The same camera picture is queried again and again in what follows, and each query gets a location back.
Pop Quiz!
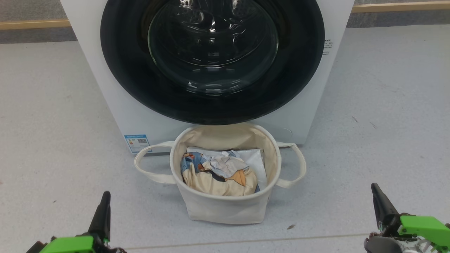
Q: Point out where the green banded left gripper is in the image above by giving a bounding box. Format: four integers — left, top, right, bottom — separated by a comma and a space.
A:
25, 191, 128, 253

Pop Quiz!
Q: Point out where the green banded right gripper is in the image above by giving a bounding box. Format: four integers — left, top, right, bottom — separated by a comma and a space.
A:
364, 183, 450, 253

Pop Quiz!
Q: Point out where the cream blue cartoon print garment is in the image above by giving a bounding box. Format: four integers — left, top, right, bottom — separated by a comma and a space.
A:
180, 152, 261, 196

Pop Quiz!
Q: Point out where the pale grey white garment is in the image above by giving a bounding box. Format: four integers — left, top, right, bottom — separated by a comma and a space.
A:
206, 150, 250, 179

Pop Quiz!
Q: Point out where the round dark glass washer door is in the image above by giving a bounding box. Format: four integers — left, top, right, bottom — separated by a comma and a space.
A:
100, 0, 326, 126

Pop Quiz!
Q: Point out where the white front-load washing machine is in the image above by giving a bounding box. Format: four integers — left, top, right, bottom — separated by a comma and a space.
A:
60, 0, 355, 155

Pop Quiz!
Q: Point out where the blue energy label sticker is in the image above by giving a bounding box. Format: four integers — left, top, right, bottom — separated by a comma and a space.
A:
124, 134, 152, 154

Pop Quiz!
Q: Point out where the cream fabric laundry basket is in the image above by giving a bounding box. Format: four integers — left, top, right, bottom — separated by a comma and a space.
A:
134, 123, 307, 225

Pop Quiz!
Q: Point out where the round drain filter cover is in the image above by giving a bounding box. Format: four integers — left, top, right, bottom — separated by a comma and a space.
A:
276, 126, 293, 141

